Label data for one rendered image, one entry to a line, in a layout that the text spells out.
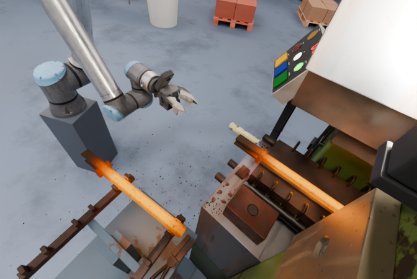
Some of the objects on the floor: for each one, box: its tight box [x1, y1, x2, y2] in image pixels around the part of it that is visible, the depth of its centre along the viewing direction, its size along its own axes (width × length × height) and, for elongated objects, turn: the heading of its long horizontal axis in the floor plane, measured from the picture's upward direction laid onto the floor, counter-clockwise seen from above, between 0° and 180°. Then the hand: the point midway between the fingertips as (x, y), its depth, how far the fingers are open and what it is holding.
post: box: [269, 99, 295, 140], centre depth 131 cm, size 4×4×108 cm
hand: (189, 104), depth 74 cm, fingers open, 6 cm apart
